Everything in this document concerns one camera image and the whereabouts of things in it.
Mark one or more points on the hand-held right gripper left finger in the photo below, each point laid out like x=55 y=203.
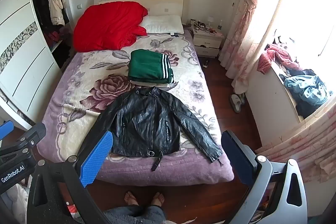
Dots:
x=95 y=158

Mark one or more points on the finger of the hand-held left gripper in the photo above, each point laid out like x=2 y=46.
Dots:
x=26 y=141
x=5 y=130

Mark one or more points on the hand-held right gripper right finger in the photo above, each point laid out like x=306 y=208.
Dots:
x=237 y=158

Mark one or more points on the black leather jacket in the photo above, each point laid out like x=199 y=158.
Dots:
x=147 y=124

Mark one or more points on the red clothes in wardrobe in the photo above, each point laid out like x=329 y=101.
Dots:
x=54 y=36

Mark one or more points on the pink clothes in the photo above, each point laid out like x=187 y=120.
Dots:
x=278 y=56

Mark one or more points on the dark hanging clothes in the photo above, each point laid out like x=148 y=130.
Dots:
x=39 y=3

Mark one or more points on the person's left foot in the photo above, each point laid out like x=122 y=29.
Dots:
x=131 y=198

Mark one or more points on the person's foot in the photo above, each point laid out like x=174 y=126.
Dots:
x=158 y=199
x=131 y=198

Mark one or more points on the grey slipper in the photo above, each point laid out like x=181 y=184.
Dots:
x=235 y=103
x=242 y=98

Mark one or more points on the white window sill cabinet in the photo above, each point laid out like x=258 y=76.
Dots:
x=270 y=105

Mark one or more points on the floral fleece blanket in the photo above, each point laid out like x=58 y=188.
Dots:
x=78 y=98

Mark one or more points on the person's right foot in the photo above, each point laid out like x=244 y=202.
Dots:
x=158 y=199

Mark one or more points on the pink floral curtain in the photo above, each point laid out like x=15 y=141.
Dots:
x=249 y=16
x=309 y=140

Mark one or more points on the white wardrobe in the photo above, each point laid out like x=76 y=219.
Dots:
x=23 y=37

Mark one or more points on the blue jacket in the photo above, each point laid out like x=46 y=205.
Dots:
x=307 y=88

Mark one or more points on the dark shoe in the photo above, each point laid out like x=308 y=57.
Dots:
x=206 y=63

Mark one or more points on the white folded garment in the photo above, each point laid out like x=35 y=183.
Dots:
x=168 y=85

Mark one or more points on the green striped folded garment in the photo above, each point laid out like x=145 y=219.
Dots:
x=145 y=65

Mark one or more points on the white nightstand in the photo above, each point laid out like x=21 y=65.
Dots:
x=207 y=41

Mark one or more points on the red quilt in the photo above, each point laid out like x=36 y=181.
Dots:
x=107 y=25

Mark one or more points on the small bottle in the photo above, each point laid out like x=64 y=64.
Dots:
x=220 y=25

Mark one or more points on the beige hanging coat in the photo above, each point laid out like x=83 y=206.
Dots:
x=53 y=0

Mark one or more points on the small dark tag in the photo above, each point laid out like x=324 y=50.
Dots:
x=174 y=34

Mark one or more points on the small white lamp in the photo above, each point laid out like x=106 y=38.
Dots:
x=210 y=20

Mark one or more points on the white pillow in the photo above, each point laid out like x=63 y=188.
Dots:
x=164 y=24

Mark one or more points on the cream bed headboard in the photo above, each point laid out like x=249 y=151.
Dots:
x=162 y=0

